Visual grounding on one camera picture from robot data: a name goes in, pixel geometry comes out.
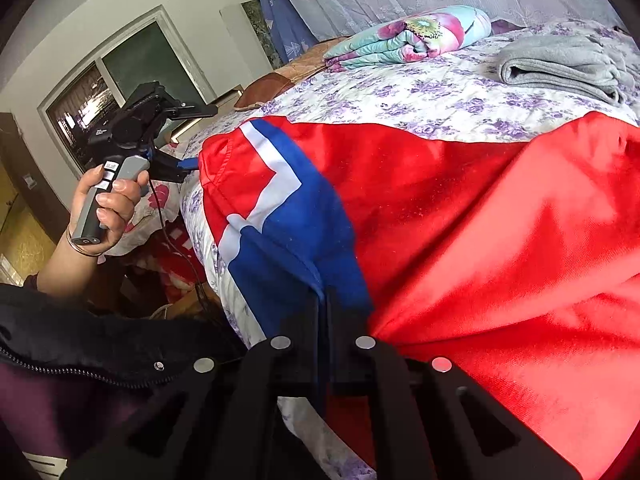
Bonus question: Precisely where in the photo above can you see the red blue white pants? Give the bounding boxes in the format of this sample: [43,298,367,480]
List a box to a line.
[197,110,640,480]

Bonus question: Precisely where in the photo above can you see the person left hand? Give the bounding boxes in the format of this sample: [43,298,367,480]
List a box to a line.
[66,165,150,258]

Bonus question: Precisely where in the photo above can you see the black jacket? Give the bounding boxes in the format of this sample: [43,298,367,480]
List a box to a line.
[1,285,252,479]

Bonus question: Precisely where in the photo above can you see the brown satin pillow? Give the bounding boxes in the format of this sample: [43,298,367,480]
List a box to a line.
[233,37,345,112]

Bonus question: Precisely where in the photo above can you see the blue patterned cloth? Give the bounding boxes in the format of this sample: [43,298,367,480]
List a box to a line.
[258,0,318,63]

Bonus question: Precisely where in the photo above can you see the folded floral turquoise blanket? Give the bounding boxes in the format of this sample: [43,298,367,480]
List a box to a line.
[323,6,492,72]

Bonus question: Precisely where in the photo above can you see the purple floral bed sheet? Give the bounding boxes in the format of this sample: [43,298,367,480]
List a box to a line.
[177,17,640,480]

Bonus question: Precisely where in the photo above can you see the folded grey pants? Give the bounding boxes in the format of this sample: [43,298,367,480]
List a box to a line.
[497,36,634,106]

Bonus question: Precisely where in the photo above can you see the window with white frame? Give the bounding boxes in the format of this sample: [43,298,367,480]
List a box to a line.
[38,6,216,176]

